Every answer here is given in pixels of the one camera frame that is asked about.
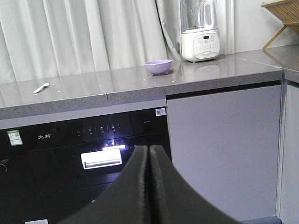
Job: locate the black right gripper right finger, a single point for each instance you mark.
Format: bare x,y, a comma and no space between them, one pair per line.
172,200

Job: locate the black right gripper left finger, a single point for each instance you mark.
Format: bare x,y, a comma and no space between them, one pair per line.
124,202

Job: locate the lilac plastic bowl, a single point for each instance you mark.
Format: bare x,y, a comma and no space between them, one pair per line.
158,67

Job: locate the pale green plastic spoon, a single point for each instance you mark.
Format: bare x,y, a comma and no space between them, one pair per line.
41,88

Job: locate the black disinfection cabinet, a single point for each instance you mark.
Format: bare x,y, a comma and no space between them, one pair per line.
74,161

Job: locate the grey cabinet door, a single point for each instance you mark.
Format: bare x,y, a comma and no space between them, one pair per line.
226,146

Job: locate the white dishwasher label sticker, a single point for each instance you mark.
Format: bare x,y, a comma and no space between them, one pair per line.
39,221

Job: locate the white QR code sticker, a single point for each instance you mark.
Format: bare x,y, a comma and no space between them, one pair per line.
160,111

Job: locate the black built-in dishwasher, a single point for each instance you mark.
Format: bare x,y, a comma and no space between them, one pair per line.
19,196

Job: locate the grey side cabinet panel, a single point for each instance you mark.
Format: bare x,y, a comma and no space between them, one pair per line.
289,208

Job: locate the green energy label sticker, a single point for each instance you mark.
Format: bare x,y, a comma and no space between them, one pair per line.
14,137

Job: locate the white soy milk blender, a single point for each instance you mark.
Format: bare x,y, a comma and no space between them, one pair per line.
200,39

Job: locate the white curtain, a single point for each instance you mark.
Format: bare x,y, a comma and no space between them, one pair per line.
52,38

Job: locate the wooden dish rack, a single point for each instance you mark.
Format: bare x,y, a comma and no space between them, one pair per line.
287,11

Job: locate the upper silver drawer handle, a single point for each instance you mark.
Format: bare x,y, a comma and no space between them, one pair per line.
101,159

